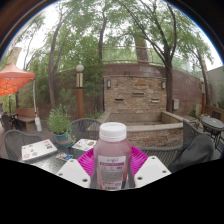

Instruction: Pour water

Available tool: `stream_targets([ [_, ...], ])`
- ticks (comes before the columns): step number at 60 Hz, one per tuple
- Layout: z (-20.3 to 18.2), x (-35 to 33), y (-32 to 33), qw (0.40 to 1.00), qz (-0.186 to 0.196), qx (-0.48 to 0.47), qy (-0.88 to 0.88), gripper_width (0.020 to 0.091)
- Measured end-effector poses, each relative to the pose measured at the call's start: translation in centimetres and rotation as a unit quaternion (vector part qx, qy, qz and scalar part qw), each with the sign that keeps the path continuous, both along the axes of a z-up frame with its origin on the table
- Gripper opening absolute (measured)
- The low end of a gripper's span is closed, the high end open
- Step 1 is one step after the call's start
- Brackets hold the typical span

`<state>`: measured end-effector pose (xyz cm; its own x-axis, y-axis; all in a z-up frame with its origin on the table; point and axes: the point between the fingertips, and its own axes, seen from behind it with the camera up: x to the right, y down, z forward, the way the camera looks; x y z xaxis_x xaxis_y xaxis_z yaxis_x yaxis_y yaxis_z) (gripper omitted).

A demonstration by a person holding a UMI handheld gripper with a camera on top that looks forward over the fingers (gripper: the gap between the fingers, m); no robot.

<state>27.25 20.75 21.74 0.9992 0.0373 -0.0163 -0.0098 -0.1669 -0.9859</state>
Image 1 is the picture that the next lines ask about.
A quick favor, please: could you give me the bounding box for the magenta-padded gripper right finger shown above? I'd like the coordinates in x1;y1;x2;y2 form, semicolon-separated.
128;145;172;189

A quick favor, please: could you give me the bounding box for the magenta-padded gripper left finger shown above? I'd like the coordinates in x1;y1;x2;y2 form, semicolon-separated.
55;147;99;189

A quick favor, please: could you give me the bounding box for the pink drink bottle white cap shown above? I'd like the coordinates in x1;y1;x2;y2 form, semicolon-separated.
93;121;133;191

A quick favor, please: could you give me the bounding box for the small colourful card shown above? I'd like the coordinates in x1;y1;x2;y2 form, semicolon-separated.
55;152;75;162

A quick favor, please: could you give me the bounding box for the white printed magazine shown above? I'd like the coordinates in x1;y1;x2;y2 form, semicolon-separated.
71;138;98;153

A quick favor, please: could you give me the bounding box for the silver laptop with stickers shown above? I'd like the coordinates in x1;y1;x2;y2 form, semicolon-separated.
20;138;58;163

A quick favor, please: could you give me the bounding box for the potted green plant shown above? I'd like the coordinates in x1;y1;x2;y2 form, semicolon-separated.
48;104;76;149

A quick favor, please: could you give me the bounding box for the white canopy pole weight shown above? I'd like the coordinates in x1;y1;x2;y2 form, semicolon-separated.
34;116;43;132

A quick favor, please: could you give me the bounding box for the wooden bench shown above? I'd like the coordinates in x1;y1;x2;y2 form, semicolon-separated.
13;107;38;129

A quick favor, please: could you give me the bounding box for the dark round side table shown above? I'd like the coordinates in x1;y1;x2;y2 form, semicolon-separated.
199;115;224;148

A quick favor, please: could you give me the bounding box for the orange canopy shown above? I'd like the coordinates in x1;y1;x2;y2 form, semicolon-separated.
0;62;36;98

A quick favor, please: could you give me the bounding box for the grey wall box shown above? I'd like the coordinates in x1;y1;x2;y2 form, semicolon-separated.
172;98;180;111

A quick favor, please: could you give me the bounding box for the wooden lamp post globe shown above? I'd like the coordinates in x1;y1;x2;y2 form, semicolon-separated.
199;78;207;115
75;64;85;120

